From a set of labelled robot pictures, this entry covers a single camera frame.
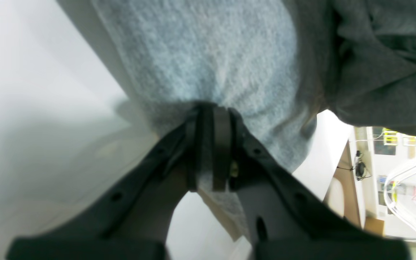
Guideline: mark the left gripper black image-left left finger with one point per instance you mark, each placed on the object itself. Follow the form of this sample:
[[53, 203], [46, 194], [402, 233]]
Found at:
[[131, 220]]

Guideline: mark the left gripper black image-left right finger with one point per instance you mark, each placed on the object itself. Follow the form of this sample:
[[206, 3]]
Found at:
[[285, 220]]

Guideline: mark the grey t-shirt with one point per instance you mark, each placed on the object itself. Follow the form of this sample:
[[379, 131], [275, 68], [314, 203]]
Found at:
[[277, 62]]

